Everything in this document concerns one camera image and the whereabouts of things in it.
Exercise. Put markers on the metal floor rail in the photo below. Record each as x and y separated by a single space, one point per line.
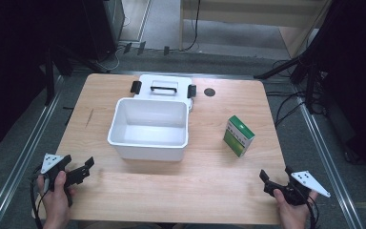
327 159
19 159

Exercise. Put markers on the light wooden furniture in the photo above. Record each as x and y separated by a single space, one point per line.
244 17

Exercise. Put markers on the green and white carton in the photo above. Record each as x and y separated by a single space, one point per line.
236 140

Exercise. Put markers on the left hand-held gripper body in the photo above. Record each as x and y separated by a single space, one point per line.
53 161

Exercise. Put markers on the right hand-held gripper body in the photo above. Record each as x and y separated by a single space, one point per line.
298 187

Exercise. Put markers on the dark round table grommet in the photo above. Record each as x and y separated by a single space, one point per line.
209 92

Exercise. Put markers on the black cabinet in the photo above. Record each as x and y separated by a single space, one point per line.
98 28

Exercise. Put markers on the white plastic storage box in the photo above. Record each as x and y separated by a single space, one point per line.
149 127

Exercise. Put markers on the person's left hand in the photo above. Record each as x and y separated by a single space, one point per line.
55 203

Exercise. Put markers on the person's right hand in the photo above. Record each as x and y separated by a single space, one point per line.
290 214

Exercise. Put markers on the black stand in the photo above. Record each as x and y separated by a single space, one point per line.
49 79
311 82

